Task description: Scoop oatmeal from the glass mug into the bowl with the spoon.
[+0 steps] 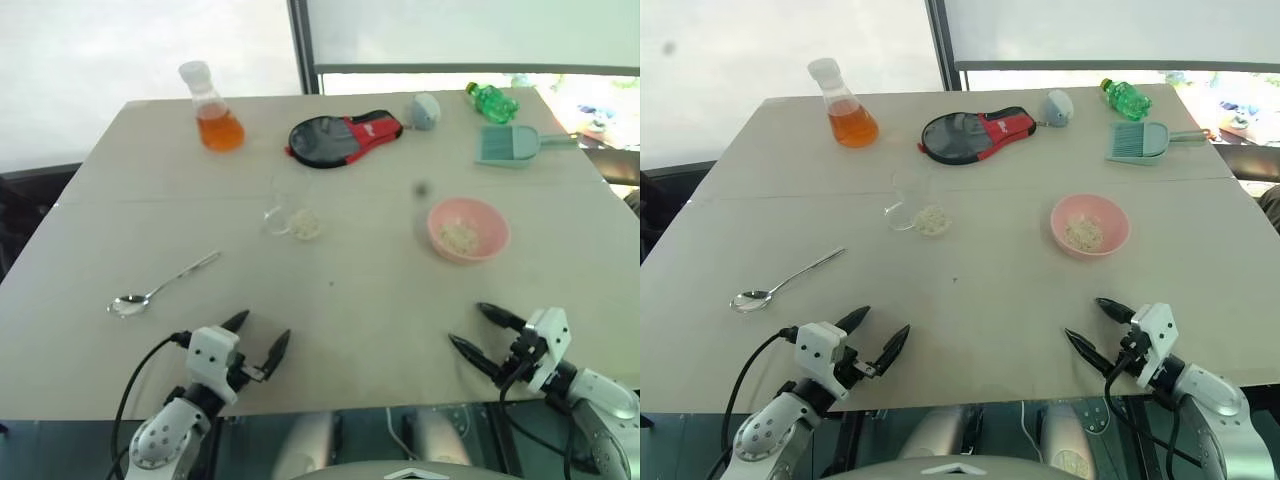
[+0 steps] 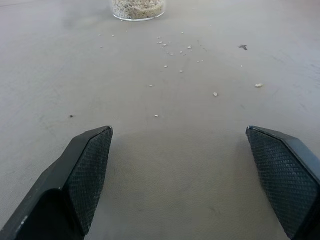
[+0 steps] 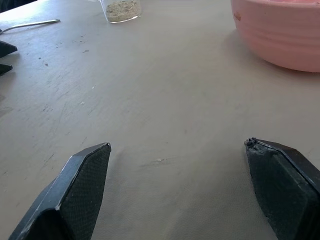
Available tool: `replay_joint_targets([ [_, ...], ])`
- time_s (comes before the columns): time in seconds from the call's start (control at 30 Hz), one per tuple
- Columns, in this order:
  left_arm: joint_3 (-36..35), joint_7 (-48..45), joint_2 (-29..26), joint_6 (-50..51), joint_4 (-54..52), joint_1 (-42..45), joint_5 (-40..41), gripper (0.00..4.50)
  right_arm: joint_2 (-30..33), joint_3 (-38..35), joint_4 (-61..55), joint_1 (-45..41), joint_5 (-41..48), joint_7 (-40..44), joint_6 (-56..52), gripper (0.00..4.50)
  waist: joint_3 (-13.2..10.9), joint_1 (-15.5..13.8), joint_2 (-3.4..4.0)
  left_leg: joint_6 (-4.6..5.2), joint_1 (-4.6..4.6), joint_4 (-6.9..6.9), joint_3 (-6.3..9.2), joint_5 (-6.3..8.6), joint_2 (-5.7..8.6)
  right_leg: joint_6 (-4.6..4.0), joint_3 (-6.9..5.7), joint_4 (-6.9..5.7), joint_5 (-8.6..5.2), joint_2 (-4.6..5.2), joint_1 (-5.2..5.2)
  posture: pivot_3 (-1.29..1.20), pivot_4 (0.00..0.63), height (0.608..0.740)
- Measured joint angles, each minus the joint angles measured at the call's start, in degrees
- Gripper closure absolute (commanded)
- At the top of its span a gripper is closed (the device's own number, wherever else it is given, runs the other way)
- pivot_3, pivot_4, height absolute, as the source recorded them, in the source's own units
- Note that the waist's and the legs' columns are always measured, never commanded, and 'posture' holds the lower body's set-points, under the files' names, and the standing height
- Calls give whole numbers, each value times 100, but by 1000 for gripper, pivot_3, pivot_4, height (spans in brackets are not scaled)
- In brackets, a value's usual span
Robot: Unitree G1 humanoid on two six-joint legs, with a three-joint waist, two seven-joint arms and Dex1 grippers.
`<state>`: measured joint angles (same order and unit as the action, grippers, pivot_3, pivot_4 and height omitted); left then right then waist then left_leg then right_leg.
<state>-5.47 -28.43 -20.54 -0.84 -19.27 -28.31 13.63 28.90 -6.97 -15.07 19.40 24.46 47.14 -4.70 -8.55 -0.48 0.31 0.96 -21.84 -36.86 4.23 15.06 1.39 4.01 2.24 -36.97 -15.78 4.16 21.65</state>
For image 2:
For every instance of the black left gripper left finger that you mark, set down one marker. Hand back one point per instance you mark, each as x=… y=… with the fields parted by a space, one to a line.
x=55 y=175

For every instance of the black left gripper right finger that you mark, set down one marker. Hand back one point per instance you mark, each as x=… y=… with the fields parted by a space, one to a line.
x=282 y=175

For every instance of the clear glass beaker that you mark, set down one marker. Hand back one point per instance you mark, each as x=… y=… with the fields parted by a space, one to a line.
x=138 y=18

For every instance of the pale green chopped food pile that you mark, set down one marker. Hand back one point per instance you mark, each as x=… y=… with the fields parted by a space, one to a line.
x=137 y=7

